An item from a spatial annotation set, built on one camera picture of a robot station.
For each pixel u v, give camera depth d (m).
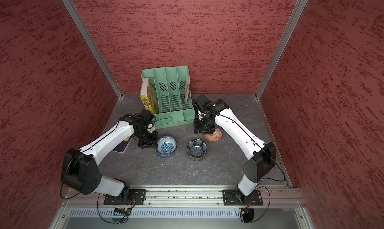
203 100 0.61
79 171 0.42
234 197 0.74
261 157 0.42
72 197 0.44
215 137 0.95
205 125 0.64
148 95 0.85
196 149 0.85
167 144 0.85
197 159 0.80
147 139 0.70
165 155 0.87
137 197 0.75
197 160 0.84
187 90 1.03
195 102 1.07
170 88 1.17
